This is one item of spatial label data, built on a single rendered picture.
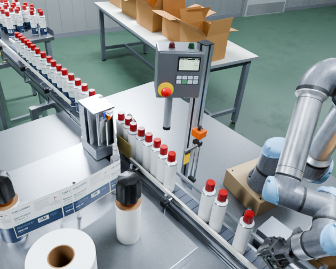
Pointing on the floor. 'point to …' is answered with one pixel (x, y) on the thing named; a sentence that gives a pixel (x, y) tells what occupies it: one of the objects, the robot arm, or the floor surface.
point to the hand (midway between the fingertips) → (261, 253)
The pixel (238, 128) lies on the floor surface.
